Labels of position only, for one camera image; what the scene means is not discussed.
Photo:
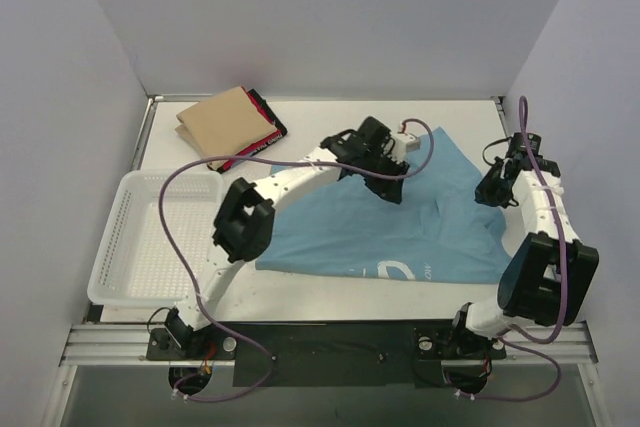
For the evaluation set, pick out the red folded t shirt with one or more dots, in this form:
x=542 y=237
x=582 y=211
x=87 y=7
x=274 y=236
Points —
x=247 y=130

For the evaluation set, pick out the aluminium front rail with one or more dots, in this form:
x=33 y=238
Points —
x=106 y=345

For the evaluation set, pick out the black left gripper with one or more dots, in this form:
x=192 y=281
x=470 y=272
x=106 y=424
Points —
x=385 y=169

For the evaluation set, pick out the white perforated plastic basket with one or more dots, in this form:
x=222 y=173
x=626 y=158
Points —
x=135 y=265

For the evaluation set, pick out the beige folded t shirt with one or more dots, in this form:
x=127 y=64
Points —
x=200 y=126

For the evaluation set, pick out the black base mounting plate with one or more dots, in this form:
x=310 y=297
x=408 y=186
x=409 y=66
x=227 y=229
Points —
x=336 y=354

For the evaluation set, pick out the light blue t shirt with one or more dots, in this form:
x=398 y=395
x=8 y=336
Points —
x=438 y=233

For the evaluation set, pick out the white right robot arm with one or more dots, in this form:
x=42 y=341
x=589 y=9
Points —
x=548 y=277

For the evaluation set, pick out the black folded t shirt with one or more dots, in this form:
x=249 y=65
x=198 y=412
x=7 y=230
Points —
x=271 y=116

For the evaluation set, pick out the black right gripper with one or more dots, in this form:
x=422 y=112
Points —
x=491 y=183

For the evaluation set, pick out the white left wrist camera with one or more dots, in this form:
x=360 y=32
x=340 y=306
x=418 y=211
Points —
x=403 y=143

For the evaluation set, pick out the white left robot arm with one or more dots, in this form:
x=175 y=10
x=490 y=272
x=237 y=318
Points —
x=244 y=224

